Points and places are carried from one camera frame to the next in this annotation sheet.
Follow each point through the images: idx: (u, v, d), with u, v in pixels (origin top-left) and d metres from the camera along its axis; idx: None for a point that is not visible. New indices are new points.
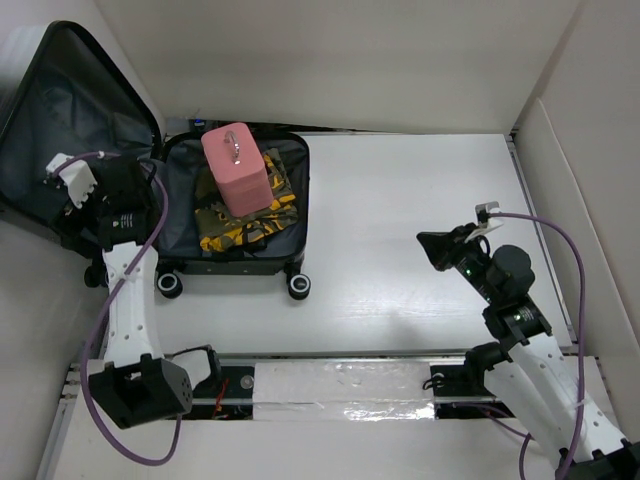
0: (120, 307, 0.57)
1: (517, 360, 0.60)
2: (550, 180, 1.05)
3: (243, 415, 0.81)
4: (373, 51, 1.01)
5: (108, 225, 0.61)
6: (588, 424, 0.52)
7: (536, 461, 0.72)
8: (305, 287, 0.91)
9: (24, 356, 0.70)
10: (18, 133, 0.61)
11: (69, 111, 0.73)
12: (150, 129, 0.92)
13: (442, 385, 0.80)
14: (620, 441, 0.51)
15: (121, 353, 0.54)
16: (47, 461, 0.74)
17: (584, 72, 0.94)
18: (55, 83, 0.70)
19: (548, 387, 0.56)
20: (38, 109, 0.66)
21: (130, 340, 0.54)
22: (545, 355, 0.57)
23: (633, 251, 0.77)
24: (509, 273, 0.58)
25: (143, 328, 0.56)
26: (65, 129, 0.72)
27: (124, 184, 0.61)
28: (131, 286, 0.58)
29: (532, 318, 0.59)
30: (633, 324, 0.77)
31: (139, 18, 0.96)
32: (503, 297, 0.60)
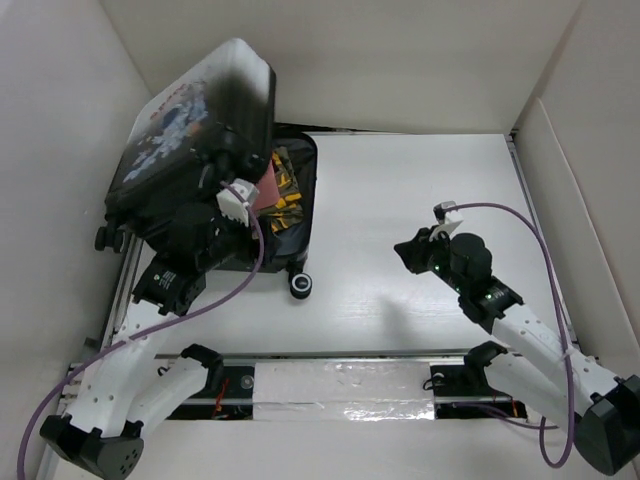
0: (105, 367, 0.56)
1: (502, 337, 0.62)
2: (550, 180, 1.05)
3: (244, 415, 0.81)
4: (373, 50, 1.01)
5: (151, 277, 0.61)
6: (579, 372, 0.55)
7: (535, 463, 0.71)
8: (306, 287, 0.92)
9: (31, 356, 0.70)
10: (196, 114, 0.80)
11: (169, 104, 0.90)
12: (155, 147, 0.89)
13: (442, 385, 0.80)
14: (614, 380, 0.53)
15: (82, 410, 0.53)
16: (47, 462, 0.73)
17: (584, 72, 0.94)
18: (180, 87, 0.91)
19: (535, 350, 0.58)
20: (190, 97, 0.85)
21: (95, 405, 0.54)
22: (524, 322, 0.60)
23: (633, 250, 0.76)
24: (467, 256, 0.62)
25: (112, 400, 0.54)
26: (167, 115, 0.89)
27: (184, 242, 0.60)
28: (129, 351, 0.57)
29: (503, 295, 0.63)
30: (633, 324, 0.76)
31: (141, 18, 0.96)
32: (469, 281, 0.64)
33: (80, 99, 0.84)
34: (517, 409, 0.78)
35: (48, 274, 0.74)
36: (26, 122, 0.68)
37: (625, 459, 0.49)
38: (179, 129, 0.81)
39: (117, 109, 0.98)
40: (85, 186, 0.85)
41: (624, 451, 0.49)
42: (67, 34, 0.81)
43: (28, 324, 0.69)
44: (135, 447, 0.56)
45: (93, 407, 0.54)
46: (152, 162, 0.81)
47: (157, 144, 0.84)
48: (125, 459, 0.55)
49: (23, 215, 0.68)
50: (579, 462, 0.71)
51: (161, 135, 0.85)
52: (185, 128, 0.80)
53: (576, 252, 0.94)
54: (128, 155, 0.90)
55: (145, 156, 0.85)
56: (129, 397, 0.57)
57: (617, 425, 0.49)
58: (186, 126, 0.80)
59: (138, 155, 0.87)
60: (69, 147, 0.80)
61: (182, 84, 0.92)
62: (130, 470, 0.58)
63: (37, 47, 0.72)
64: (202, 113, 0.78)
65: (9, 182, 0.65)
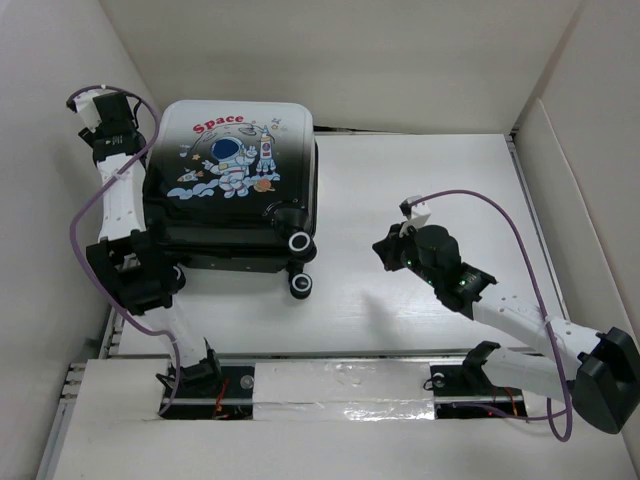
0: (111, 200, 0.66)
1: (483, 319, 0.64)
2: (550, 179, 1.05)
3: (243, 415, 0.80)
4: (373, 50, 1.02)
5: (103, 144, 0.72)
6: (562, 336, 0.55)
7: (537, 463, 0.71)
8: (307, 286, 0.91)
9: (30, 355, 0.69)
10: (266, 171, 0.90)
11: (222, 130, 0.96)
12: (182, 146, 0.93)
13: (442, 385, 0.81)
14: (596, 336, 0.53)
15: (114, 229, 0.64)
16: (47, 462, 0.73)
17: (585, 70, 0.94)
18: (237, 119, 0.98)
19: (517, 324, 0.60)
20: (252, 142, 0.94)
21: (121, 221, 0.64)
22: (500, 300, 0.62)
23: (634, 249, 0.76)
24: (435, 248, 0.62)
25: (132, 212, 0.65)
26: (220, 141, 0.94)
27: (113, 113, 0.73)
28: (122, 184, 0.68)
29: (476, 279, 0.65)
30: (633, 323, 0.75)
31: (142, 17, 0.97)
32: (441, 272, 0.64)
33: None
34: (517, 408, 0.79)
35: (47, 272, 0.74)
36: (25, 122, 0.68)
37: (625, 416, 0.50)
38: (240, 172, 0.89)
39: None
40: (84, 185, 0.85)
41: (624, 408, 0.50)
42: (69, 33, 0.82)
43: (28, 323, 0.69)
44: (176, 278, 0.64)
45: (120, 223, 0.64)
46: (207, 193, 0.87)
47: (213, 174, 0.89)
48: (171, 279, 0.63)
49: (21, 213, 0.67)
50: (580, 463, 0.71)
51: (215, 165, 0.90)
52: (251, 177, 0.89)
53: (576, 252, 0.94)
54: (170, 164, 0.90)
55: (195, 178, 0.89)
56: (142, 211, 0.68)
57: (612, 384, 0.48)
58: (251, 177, 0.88)
59: (181, 169, 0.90)
60: (67, 147, 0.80)
61: (239, 114, 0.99)
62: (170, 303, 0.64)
63: (36, 46, 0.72)
64: (275, 174, 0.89)
65: (10, 181, 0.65)
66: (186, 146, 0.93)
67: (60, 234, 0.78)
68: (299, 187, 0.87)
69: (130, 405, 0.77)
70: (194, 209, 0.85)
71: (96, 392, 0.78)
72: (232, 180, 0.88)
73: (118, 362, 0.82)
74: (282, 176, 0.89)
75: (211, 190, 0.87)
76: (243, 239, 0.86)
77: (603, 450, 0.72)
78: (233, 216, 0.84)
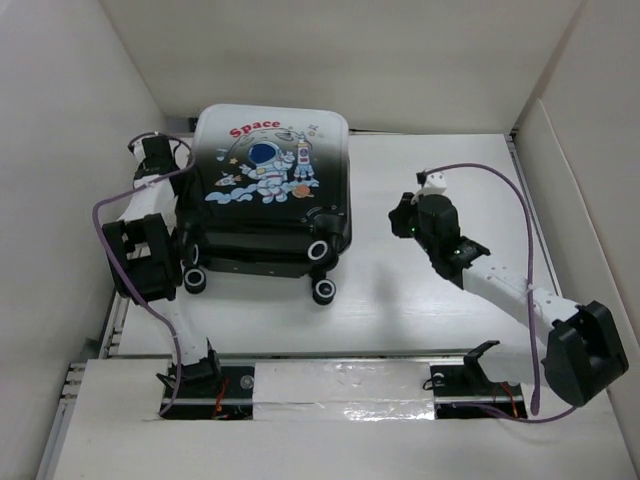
0: (136, 199, 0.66)
1: (473, 286, 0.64)
2: (550, 179, 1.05)
3: (244, 415, 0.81)
4: (372, 50, 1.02)
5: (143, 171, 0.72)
6: (541, 303, 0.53)
7: (537, 462, 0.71)
8: (330, 293, 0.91)
9: (30, 355, 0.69)
10: (304, 177, 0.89)
11: (259, 134, 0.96)
12: (221, 150, 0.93)
13: (442, 385, 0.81)
14: (575, 306, 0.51)
15: (132, 214, 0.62)
16: (47, 463, 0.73)
17: (585, 70, 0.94)
18: (274, 124, 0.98)
19: (501, 293, 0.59)
20: (290, 146, 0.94)
21: (139, 210, 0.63)
22: (489, 268, 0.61)
23: (634, 248, 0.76)
24: (433, 213, 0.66)
25: (151, 206, 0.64)
26: (257, 146, 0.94)
27: (156, 148, 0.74)
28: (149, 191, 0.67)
29: (471, 250, 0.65)
30: (634, 322, 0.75)
31: (142, 17, 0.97)
32: (438, 239, 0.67)
33: (80, 98, 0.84)
34: (517, 409, 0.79)
35: (48, 272, 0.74)
36: (25, 121, 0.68)
37: (594, 390, 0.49)
38: (278, 176, 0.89)
39: (117, 109, 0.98)
40: (85, 185, 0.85)
41: (594, 382, 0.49)
42: (69, 33, 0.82)
43: (28, 323, 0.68)
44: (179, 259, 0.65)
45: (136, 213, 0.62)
46: (245, 197, 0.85)
47: (251, 178, 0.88)
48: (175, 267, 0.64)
49: (22, 213, 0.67)
50: (579, 463, 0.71)
51: (253, 168, 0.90)
52: (290, 182, 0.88)
53: (576, 253, 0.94)
54: (208, 167, 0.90)
55: (233, 183, 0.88)
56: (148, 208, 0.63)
57: (580, 351, 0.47)
58: (290, 182, 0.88)
59: (219, 173, 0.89)
60: (68, 146, 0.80)
61: (277, 119, 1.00)
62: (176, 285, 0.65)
63: (37, 46, 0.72)
64: (312, 180, 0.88)
65: (11, 182, 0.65)
66: (223, 150, 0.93)
67: (61, 234, 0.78)
68: (338, 195, 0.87)
69: (131, 405, 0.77)
70: (231, 212, 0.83)
71: (96, 391, 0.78)
72: (270, 186, 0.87)
73: (118, 362, 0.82)
74: (321, 182, 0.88)
75: (250, 194, 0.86)
76: (283, 245, 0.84)
77: (602, 450, 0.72)
78: (271, 222, 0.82)
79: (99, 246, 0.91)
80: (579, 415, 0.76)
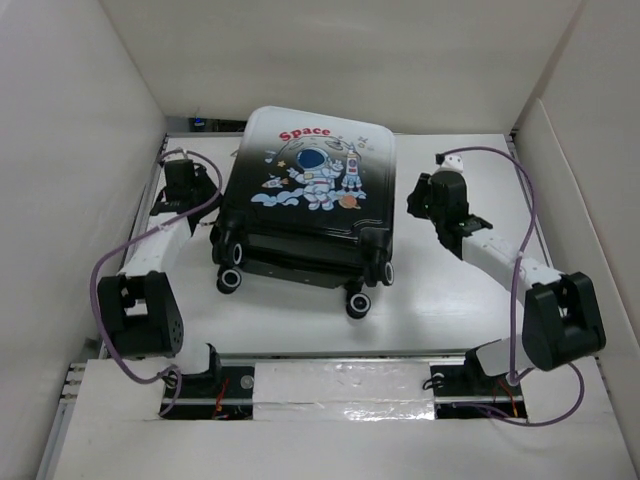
0: (146, 244, 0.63)
1: (470, 256, 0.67)
2: (550, 179, 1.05)
3: (244, 415, 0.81)
4: (372, 50, 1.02)
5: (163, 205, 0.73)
6: (527, 270, 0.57)
7: (536, 462, 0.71)
8: (365, 307, 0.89)
9: (31, 354, 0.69)
10: (351, 187, 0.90)
11: (309, 140, 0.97)
12: (271, 151, 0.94)
13: (443, 385, 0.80)
14: (558, 274, 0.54)
15: (136, 267, 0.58)
16: (47, 463, 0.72)
17: (585, 69, 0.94)
18: (324, 132, 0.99)
19: (493, 260, 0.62)
20: (339, 156, 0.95)
21: (144, 261, 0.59)
22: (487, 238, 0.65)
23: (634, 248, 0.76)
24: (443, 184, 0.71)
25: (159, 257, 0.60)
26: (307, 152, 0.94)
27: (177, 179, 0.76)
28: (161, 236, 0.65)
29: (475, 224, 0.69)
30: (634, 323, 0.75)
31: (143, 17, 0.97)
32: (445, 210, 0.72)
33: (80, 98, 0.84)
34: (517, 409, 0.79)
35: (48, 272, 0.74)
36: (26, 121, 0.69)
37: (566, 357, 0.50)
38: (326, 184, 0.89)
39: (117, 109, 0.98)
40: (85, 185, 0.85)
41: (566, 345, 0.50)
42: (69, 33, 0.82)
43: (28, 323, 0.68)
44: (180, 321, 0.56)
45: (142, 263, 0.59)
46: (291, 201, 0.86)
47: (298, 182, 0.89)
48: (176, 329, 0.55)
49: (22, 213, 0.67)
50: (578, 462, 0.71)
51: (302, 174, 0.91)
52: (337, 191, 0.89)
53: (576, 253, 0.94)
54: (257, 168, 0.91)
55: (280, 185, 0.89)
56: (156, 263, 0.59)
57: (554, 309, 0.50)
58: (337, 191, 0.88)
59: (267, 175, 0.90)
60: (69, 146, 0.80)
61: (326, 128, 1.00)
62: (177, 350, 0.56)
63: (38, 46, 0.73)
64: (360, 192, 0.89)
65: (12, 182, 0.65)
66: (271, 152, 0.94)
67: (61, 234, 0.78)
68: (385, 209, 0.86)
69: (130, 405, 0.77)
70: (278, 215, 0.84)
71: (96, 392, 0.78)
72: (317, 193, 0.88)
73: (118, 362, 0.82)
74: (369, 195, 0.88)
75: (295, 199, 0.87)
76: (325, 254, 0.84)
77: (602, 450, 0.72)
78: (316, 229, 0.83)
79: (99, 247, 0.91)
80: (578, 416, 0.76)
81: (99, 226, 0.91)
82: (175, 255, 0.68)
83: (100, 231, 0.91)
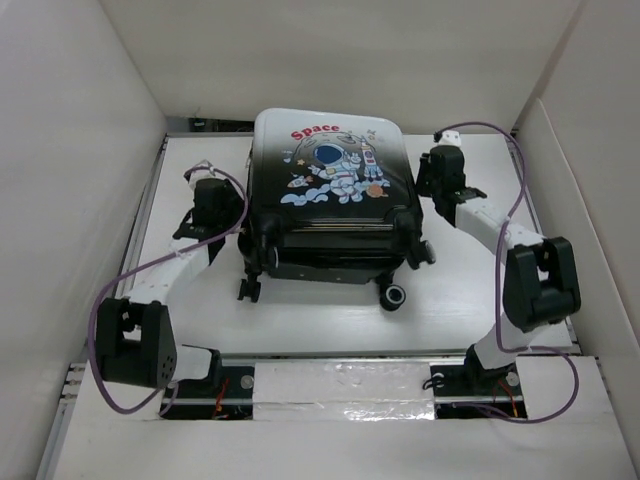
0: (159, 269, 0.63)
1: (464, 224, 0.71)
2: (550, 179, 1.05)
3: (244, 415, 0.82)
4: (372, 50, 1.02)
5: (187, 229, 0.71)
6: (512, 232, 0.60)
7: (535, 462, 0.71)
8: (399, 300, 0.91)
9: (31, 354, 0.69)
10: (374, 177, 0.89)
11: (321, 137, 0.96)
12: (287, 151, 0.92)
13: (442, 385, 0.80)
14: (541, 238, 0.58)
15: (141, 293, 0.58)
16: (47, 462, 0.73)
17: (585, 69, 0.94)
18: (333, 128, 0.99)
19: (484, 226, 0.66)
20: (354, 149, 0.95)
21: (150, 289, 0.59)
22: (480, 206, 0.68)
23: (634, 248, 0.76)
24: (440, 153, 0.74)
25: (166, 286, 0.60)
26: (322, 148, 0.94)
27: (207, 204, 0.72)
28: (175, 263, 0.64)
29: (471, 193, 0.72)
30: (634, 322, 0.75)
31: (143, 18, 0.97)
32: (442, 179, 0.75)
33: (80, 98, 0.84)
34: (517, 408, 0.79)
35: (48, 272, 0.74)
36: (26, 121, 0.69)
37: (542, 315, 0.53)
38: (350, 177, 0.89)
39: (117, 109, 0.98)
40: (85, 185, 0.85)
41: (541, 305, 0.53)
42: (69, 33, 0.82)
43: (28, 323, 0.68)
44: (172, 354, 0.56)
45: (147, 291, 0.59)
46: (321, 197, 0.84)
47: (322, 178, 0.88)
48: (166, 364, 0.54)
49: (23, 212, 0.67)
50: (577, 462, 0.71)
51: (322, 169, 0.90)
52: (362, 182, 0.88)
53: (576, 252, 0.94)
54: (277, 169, 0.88)
55: (305, 183, 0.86)
56: (161, 292, 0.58)
57: (531, 270, 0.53)
58: (362, 182, 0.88)
59: (290, 174, 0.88)
60: (68, 146, 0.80)
61: (335, 124, 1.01)
62: (164, 383, 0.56)
63: (37, 46, 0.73)
64: (383, 180, 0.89)
65: (12, 182, 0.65)
66: (287, 152, 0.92)
67: (61, 234, 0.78)
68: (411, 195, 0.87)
69: (130, 405, 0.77)
70: (312, 213, 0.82)
71: (95, 392, 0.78)
72: (344, 186, 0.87)
73: None
74: (392, 182, 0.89)
75: (324, 195, 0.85)
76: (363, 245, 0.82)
77: (601, 450, 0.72)
78: (352, 220, 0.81)
79: (99, 246, 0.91)
80: (578, 416, 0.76)
81: (99, 226, 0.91)
82: (187, 282, 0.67)
83: (100, 231, 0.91)
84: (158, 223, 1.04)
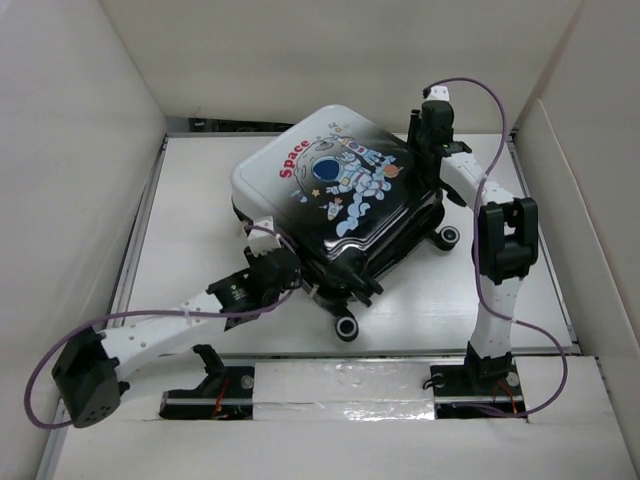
0: (159, 320, 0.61)
1: (448, 177, 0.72)
2: (550, 179, 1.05)
3: (244, 415, 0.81)
4: (372, 51, 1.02)
5: (228, 286, 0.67)
6: (487, 191, 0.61)
7: (535, 462, 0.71)
8: (454, 236, 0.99)
9: (30, 354, 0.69)
10: (376, 160, 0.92)
11: (306, 161, 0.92)
12: (294, 192, 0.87)
13: (442, 385, 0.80)
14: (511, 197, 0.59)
15: (119, 338, 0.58)
16: (46, 462, 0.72)
17: (585, 69, 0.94)
18: (305, 143, 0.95)
19: (463, 181, 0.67)
20: (339, 150, 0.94)
21: (128, 341, 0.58)
22: (464, 161, 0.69)
23: (634, 248, 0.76)
24: (429, 107, 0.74)
25: (142, 347, 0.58)
26: (318, 169, 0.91)
27: (264, 275, 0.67)
28: (176, 322, 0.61)
29: (457, 146, 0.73)
30: (633, 323, 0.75)
31: (142, 17, 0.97)
32: (430, 132, 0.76)
33: (80, 97, 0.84)
34: (517, 408, 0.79)
35: (48, 272, 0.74)
36: (26, 121, 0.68)
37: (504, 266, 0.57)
38: (364, 175, 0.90)
39: (118, 109, 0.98)
40: (85, 185, 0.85)
41: (503, 256, 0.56)
42: (69, 33, 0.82)
43: (28, 322, 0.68)
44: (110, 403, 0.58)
45: (125, 341, 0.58)
46: (368, 209, 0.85)
47: (348, 193, 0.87)
48: (96, 411, 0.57)
49: (23, 212, 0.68)
50: (578, 462, 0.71)
51: (337, 186, 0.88)
52: (377, 172, 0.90)
53: (576, 252, 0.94)
54: (302, 215, 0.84)
55: (341, 206, 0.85)
56: (131, 350, 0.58)
57: (500, 225, 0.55)
58: (375, 172, 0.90)
59: (321, 208, 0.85)
60: (69, 146, 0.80)
61: (303, 140, 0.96)
62: (92, 420, 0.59)
63: (37, 46, 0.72)
64: (387, 158, 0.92)
65: (12, 182, 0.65)
66: (296, 192, 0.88)
67: (61, 233, 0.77)
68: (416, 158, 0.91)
69: (130, 405, 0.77)
70: (375, 222, 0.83)
71: None
72: (371, 179, 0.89)
73: None
74: (394, 156, 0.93)
75: (365, 204, 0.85)
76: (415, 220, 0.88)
77: (601, 450, 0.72)
78: (398, 196, 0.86)
79: (99, 246, 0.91)
80: (578, 415, 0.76)
81: (100, 225, 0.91)
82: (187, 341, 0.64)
83: (100, 231, 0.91)
84: (159, 223, 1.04)
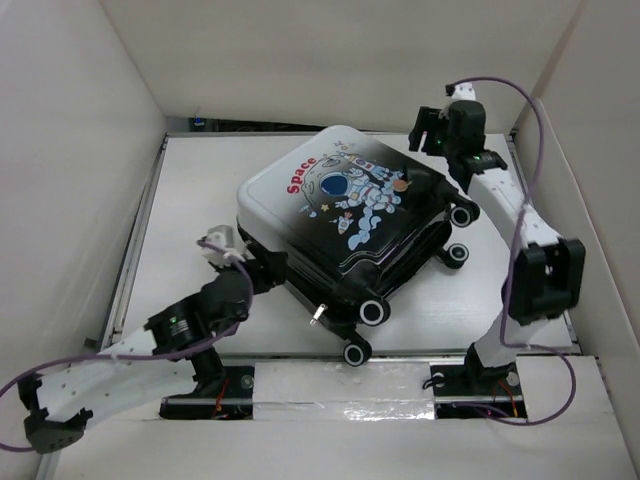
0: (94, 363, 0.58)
1: (475, 196, 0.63)
2: (550, 179, 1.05)
3: (243, 415, 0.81)
4: (371, 50, 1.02)
5: (164, 320, 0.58)
6: (527, 226, 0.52)
7: (536, 462, 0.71)
8: (463, 255, 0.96)
9: (30, 354, 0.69)
10: (385, 175, 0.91)
11: (313, 176, 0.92)
12: (301, 206, 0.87)
13: (442, 385, 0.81)
14: (556, 238, 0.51)
15: (53, 386, 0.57)
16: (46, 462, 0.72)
17: (585, 70, 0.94)
18: (311, 161, 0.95)
19: (496, 205, 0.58)
20: (346, 166, 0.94)
21: (61, 389, 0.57)
22: (498, 182, 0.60)
23: (634, 248, 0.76)
24: (459, 110, 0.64)
25: (73, 396, 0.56)
26: (325, 184, 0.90)
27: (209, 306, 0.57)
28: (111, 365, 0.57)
29: (490, 160, 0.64)
30: (633, 322, 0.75)
31: (142, 17, 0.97)
32: (459, 140, 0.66)
33: (80, 97, 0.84)
34: (517, 409, 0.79)
35: (48, 271, 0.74)
36: (26, 120, 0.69)
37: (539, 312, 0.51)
38: (373, 189, 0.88)
39: (118, 109, 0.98)
40: (85, 185, 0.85)
41: (540, 303, 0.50)
42: (69, 33, 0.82)
43: (28, 322, 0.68)
44: (69, 435, 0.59)
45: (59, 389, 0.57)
46: (377, 222, 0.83)
47: (358, 208, 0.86)
48: (55, 443, 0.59)
49: (22, 212, 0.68)
50: (578, 462, 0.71)
51: (345, 200, 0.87)
52: (385, 186, 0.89)
53: None
54: (311, 230, 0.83)
55: (350, 221, 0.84)
56: (65, 399, 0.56)
57: (541, 273, 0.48)
58: (384, 186, 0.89)
59: (330, 223, 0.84)
60: (69, 146, 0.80)
61: (310, 156, 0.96)
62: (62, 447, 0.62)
63: (37, 46, 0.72)
64: (396, 173, 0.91)
65: (12, 181, 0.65)
66: (305, 208, 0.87)
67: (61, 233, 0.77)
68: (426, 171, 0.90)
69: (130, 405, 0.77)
70: (386, 236, 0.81)
71: None
72: (381, 193, 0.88)
73: None
74: (402, 170, 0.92)
75: (375, 218, 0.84)
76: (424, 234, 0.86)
77: (601, 451, 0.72)
78: (407, 210, 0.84)
79: (98, 246, 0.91)
80: (577, 416, 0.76)
81: (99, 225, 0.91)
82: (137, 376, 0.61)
83: (100, 231, 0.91)
84: (158, 223, 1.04)
